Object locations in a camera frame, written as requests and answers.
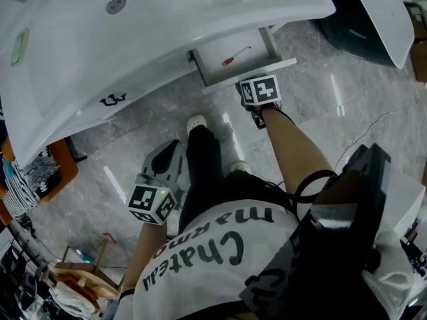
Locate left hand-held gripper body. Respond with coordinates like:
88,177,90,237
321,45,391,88
127,139,185,226

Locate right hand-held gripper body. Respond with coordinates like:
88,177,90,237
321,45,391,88
238,74,284,131

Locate white vanity drawer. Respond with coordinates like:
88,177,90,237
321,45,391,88
187,24,298,96

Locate person's right forearm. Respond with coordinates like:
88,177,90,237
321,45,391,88
260,106,336,200

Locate person's left forearm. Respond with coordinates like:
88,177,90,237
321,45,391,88
121,221,169,295

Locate black trousers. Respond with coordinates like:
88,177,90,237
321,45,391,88
177,124,292,237

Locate white clog shoe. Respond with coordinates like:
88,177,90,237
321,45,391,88
229,160,252,173
185,113,209,135

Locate white cabinet door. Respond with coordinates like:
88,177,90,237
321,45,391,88
113,86,147,110
78,93,116,121

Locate orange armchair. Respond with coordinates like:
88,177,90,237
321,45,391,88
0,135,89,228

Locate white vanity cabinet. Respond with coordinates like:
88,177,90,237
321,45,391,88
19,23,281,168

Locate white printed t-shirt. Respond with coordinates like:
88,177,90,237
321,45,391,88
114,191,415,320

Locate grey patterned cloth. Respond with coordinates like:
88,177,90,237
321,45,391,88
22,146,64,201

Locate wooden rack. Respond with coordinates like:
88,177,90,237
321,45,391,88
42,237,121,315

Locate dark green bathtub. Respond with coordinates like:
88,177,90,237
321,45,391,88
316,0,416,70

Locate black chest-mounted device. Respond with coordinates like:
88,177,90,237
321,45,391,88
239,143,392,313

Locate white countertop basin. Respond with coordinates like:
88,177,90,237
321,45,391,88
0,0,337,168

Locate black white striped blanket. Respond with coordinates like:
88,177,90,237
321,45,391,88
1,156,39,217

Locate cardboard box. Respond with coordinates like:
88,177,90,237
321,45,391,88
410,39,427,83

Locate black box white label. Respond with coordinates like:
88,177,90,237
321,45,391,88
402,1,427,40

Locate chrome sink drain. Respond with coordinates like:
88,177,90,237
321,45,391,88
105,0,127,15

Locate green soap dish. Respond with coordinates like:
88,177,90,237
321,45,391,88
11,27,31,67

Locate red-handled screwdriver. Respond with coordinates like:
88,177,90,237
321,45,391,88
221,45,252,67

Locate black cable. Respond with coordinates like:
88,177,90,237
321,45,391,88
266,169,336,210

